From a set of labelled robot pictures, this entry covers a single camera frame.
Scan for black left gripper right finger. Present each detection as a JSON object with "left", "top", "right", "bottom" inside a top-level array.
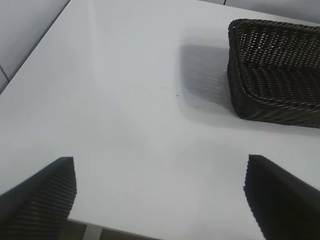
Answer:
[{"left": 243, "top": 153, "right": 320, "bottom": 240}]

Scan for dark brown woven basket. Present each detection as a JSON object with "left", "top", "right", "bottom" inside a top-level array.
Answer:
[{"left": 226, "top": 18, "right": 320, "bottom": 130}]

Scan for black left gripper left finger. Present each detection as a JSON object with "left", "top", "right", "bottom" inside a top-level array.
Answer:
[{"left": 0, "top": 156, "right": 78, "bottom": 240}]

